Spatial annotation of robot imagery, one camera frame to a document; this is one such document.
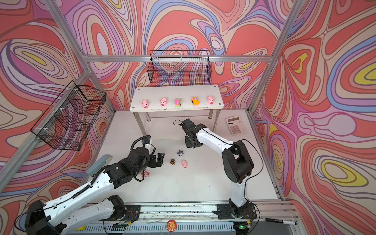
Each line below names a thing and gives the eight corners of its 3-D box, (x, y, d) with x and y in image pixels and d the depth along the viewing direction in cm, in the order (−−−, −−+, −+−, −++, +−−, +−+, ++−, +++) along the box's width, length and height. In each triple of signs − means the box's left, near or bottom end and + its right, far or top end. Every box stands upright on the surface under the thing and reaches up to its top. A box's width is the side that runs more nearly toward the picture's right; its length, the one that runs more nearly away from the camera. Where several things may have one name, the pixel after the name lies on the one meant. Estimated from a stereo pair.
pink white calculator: (232, 135, 106) (233, 132, 103) (224, 121, 115) (225, 117, 112) (246, 132, 108) (248, 129, 105) (237, 119, 117) (239, 115, 114)
